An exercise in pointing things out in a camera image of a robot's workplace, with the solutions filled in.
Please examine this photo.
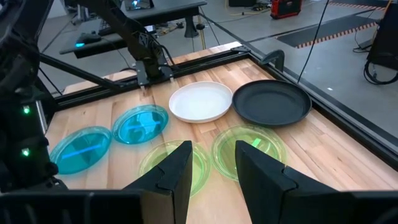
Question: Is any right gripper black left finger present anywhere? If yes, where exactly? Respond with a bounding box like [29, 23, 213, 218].
[124, 140, 194, 224]

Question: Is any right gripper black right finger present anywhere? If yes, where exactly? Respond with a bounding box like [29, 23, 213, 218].
[234, 140, 353, 224]

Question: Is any transparent green plastic plate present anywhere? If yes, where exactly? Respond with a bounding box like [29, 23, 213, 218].
[138, 139, 211, 197]
[211, 124, 288, 182]

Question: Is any dark teal bowl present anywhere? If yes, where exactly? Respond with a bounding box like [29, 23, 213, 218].
[111, 104, 169, 145]

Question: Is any black plastic plate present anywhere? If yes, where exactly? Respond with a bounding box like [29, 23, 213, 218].
[231, 79, 313, 128]

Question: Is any white plastic plate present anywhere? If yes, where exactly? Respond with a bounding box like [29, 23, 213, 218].
[168, 81, 234, 124]

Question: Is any transparent blue plastic plate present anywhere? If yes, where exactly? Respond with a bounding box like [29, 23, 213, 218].
[49, 126, 113, 175]

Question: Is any low black platform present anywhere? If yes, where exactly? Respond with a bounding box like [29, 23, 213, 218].
[58, 32, 130, 60]

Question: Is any black hazard-striped floor mat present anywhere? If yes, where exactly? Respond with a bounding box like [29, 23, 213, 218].
[275, 14, 379, 50]

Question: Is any black device with blue light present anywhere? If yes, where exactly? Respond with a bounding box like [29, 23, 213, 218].
[75, 32, 103, 48]

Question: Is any red equipment case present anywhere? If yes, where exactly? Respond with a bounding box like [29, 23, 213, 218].
[269, 0, 303, 20]

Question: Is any dark equipment stand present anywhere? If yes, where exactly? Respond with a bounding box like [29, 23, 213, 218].
[366, 0, 398, 71]

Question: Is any black aluminium table frame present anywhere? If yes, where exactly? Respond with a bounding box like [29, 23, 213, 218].
[37, 45, 398, 172]

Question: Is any black clamp mount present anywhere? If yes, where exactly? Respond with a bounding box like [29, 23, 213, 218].
[259, 49, 285, 73]

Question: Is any black diagonal frame brace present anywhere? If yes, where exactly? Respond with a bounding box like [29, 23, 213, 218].
[39, 54, 123, 91]

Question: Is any silver aluminium frame post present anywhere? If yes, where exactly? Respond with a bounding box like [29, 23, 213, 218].
[35, 99, 48, 134]

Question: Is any coiled black floor cable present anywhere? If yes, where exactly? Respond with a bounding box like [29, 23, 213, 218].
[363, 58, 398, 86]

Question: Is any yellow cable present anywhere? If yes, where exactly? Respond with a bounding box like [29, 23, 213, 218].
[197, 15, 207, 50]

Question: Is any thin black hanging cable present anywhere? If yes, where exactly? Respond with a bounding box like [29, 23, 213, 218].
[297, 0, 330, 84]

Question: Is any black desk with pedestal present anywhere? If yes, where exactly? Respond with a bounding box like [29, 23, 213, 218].
[99, 0, 208, 39]

